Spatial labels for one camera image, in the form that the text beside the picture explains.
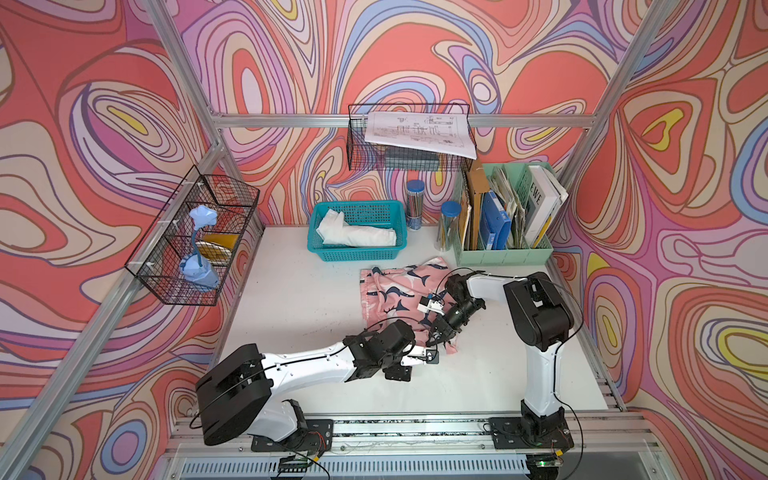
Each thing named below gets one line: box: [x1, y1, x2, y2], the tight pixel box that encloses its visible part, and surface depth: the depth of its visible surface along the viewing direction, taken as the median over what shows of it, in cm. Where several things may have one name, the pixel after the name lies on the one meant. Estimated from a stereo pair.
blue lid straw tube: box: [435, 201, 462, 252], surface depth 107 cm
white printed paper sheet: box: [365, 112, 477, 159], surface depth 85 cm
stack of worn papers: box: [489, 167, 527, 249], surface depth 98 cm
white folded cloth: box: [316, 208, 397, 247], surface depth 113 cm
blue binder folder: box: [480, 190, 511, 250], surface depth 99 cm
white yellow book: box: [524, 164, 569, 249], surface depth 100 cm
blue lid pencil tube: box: [406, 179, 425, 231], surface depth 113 cm
